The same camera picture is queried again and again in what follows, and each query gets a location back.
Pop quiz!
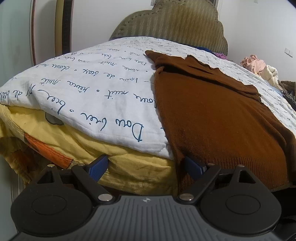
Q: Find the pink clothes pile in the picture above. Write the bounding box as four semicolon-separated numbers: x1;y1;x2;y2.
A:
240;55;265;75

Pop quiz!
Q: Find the gold tower air conditioner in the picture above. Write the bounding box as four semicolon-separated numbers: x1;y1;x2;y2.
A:
55;0;73;58

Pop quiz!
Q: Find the olive padded headboard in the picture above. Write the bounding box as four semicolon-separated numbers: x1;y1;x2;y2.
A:
109;0;229;57

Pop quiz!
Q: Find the olive jacket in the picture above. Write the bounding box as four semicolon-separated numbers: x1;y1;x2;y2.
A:
279;80;296;93

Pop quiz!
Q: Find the yellow printed quilt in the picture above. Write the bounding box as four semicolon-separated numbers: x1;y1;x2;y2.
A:
0;104;178;197

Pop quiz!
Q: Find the brown knit sweater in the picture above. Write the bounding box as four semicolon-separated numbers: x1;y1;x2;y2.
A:
144;50;296;193

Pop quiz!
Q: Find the white script-printed blanket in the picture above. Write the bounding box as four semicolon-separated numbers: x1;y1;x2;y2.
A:
0;36;296;160

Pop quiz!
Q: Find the black zigzag patterned cloth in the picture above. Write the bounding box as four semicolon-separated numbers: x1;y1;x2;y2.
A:
281;89;296;107

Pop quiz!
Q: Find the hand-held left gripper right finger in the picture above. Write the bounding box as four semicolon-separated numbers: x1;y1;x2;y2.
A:
177;156;257;206

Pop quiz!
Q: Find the cream padded jacket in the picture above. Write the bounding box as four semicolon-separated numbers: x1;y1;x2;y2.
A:
259;65;282;90

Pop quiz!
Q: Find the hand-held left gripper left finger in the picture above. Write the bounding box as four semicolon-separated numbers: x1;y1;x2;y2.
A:
35;155;116;206

